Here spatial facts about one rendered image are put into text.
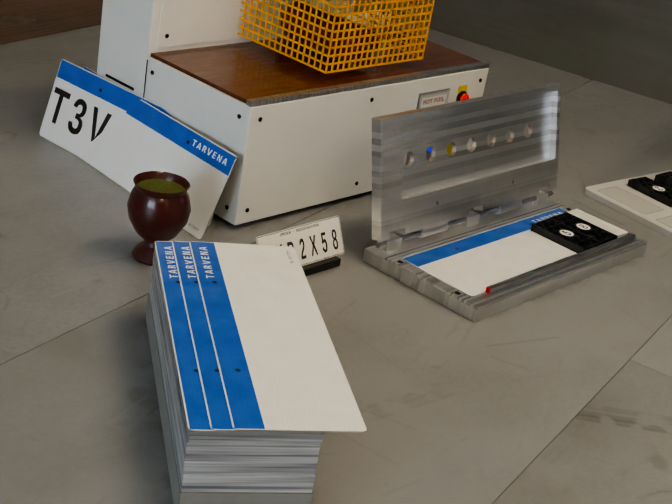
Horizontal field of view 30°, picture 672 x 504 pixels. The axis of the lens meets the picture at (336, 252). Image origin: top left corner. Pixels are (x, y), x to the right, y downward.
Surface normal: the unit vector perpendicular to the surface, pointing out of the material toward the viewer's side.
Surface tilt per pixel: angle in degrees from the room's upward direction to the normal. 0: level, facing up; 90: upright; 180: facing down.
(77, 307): 0
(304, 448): 90
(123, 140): 69
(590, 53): 90
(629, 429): 0
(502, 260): 0
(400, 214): 76
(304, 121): 90
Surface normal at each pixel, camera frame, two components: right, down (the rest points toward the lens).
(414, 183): 0.73, 0.18
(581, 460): 0.16, -0.89
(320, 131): 0.71, 0.40
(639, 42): -0.52, 0.29
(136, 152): -0.63, -0.15
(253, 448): 0.21, 0.44
